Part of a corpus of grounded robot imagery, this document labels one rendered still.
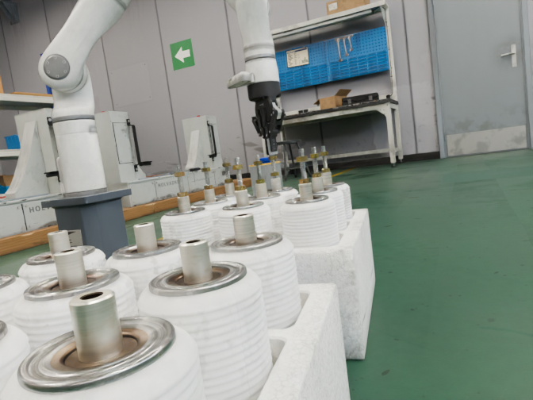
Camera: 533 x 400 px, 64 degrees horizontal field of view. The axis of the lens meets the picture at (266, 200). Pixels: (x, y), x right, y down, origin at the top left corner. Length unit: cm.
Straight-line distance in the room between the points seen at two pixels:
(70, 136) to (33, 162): 198
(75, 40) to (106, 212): 38
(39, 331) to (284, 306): 21
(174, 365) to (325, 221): 52
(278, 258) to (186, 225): 39
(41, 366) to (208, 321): 11
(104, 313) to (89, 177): 84
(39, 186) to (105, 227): 201
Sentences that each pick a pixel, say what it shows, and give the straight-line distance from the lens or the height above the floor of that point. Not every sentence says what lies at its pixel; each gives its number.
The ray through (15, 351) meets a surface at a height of 24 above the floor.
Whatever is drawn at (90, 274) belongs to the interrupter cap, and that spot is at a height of 25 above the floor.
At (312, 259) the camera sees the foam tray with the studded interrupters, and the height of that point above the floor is 17.
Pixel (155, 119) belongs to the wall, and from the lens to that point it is 728.
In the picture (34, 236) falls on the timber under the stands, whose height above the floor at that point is 6.
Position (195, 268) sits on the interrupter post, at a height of 26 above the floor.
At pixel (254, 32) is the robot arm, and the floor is 60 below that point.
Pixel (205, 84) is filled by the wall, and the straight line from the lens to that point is 674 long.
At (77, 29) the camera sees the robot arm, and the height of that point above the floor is 66.
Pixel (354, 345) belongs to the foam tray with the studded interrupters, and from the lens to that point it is 72.
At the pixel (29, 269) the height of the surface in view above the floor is 25.
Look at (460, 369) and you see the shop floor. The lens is 71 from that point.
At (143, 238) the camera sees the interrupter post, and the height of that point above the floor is 27.
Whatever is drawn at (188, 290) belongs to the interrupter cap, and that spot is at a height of 25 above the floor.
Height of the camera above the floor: 34
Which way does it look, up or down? 6 degrees down
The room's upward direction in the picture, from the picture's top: 8 degrees counter-clockwise
